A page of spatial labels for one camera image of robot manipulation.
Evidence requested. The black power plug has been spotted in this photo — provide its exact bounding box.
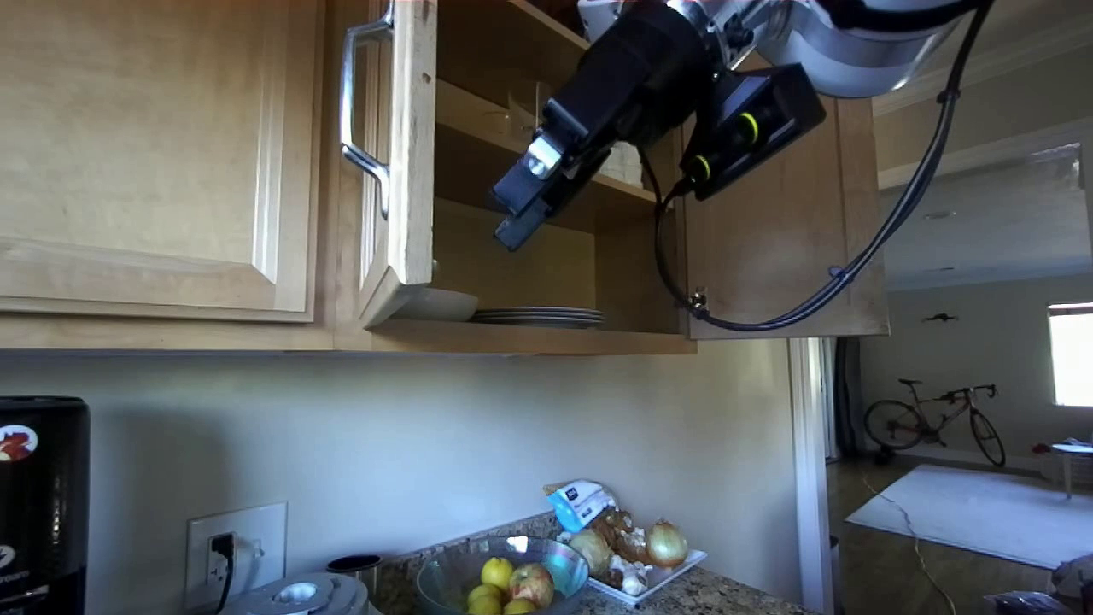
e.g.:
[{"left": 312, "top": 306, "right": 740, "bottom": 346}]
[{"left": 206, "top": 528, "right": 238, "bottom": 612}]

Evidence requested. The bright window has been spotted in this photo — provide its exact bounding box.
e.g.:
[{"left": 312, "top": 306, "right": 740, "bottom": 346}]
[{"left": 1039, "top": 298, "right": 1093, "bottom": 412}]

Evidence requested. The white rectangular tray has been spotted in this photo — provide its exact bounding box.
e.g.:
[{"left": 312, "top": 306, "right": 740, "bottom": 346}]
[{"left": 584, "top": 542, "right": 712, "bottom": 607}]

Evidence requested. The wide wooden cupboard door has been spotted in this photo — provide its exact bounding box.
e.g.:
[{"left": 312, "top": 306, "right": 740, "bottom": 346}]
[{"left": 0, "top": 0, "right": 324, "bottom": 323}]

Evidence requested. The silver kettle lid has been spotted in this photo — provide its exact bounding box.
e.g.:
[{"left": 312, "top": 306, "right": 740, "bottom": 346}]
[{"left": 220, "top": 571, "right": 383, "bottom": 615}]

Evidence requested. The white door frame trim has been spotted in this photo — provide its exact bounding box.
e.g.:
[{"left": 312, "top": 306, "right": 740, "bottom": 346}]
[{"left": 787, "top": 333, "right": 844, "bottom": 615}]

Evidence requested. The white floor rug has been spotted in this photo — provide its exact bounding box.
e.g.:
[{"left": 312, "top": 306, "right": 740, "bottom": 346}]
[{"left": 844, "top": 456, "right": 1093, "bottom": 574}]

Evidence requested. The black bicycle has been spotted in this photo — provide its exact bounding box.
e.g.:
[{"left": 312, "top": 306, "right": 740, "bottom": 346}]
[{"left": 861, "top": 376, "right": 1010, "bottom": 471}]

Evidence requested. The clear glass fruit bowl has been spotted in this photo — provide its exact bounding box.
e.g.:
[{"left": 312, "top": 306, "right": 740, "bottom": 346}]
[{"left": 410, "top": 533, "right": 595, "bottom": 615}]

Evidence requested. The blue white packet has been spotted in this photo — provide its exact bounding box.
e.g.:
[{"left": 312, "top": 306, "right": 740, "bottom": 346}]
[{"left": 542, "top": 476, "right": 622, "bottom": 537}]

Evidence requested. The wooden wall cupboard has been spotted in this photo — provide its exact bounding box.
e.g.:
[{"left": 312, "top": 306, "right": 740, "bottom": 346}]
[{"left": 0, "top": 0, "right": 893, "bottom": 363}]

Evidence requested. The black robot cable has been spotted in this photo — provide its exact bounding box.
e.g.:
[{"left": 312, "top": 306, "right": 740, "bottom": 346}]
[{"left": 637, "top": 0, "right": 1001, "bottom": 339}]

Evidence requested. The red yellow apple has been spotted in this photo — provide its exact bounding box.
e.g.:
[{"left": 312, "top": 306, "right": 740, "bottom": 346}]
[{"left": 509, "top": 559, "right": 557, "bottom": 607}]

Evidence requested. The white shallow bowl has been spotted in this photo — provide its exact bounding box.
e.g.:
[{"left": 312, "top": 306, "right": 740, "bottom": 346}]
[{"left": 390, "top": 283, "right": 485, "bottom": 323}]

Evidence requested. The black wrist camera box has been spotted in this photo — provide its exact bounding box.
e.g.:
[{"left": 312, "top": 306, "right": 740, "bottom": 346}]
[{"left": 680, "top": 61, "right": 829, "bottom": 206}]

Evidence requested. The white wall outlet plate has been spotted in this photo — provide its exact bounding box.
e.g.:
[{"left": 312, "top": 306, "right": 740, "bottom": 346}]
[{"left": 186, "top": 498, "right": 292, "bottom": 607}]

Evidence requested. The narrow wooden cupboard door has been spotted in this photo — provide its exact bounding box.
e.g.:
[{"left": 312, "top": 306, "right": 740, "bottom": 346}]
[
  {"left": 680, "top": 94, "right": 893, "bottom": 341},
  {"left": 321, "top": 0, "right": 441, "bottom": 326}
]

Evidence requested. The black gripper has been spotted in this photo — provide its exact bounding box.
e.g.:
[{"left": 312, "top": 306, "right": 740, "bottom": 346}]
[{"left": 488, "top": 4, "right": 727, "bottom": 257}]

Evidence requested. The small round table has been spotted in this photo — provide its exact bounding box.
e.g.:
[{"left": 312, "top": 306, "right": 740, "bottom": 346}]
[{"left": 1044, "top": 438, "right": 1093, "bottom": 506}]

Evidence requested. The yellow onion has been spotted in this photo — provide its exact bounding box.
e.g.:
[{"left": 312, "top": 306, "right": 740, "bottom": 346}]
[
  {"left": 643, "top": 518, "right": 693, "bottom": 571},
  {"left": 566, "top": 526, "right": 617, "bottom": 578}
]

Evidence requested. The black coffee maker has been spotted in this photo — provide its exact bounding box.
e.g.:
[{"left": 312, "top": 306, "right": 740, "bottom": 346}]
[{"left": 0, "top": 394, "right": 91, "bottom": 615}]

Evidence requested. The brown onion skins pile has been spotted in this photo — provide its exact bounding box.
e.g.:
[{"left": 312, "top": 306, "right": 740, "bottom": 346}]
[{"left": 599, "top": 509, "right": 652, "bottom": 562}]

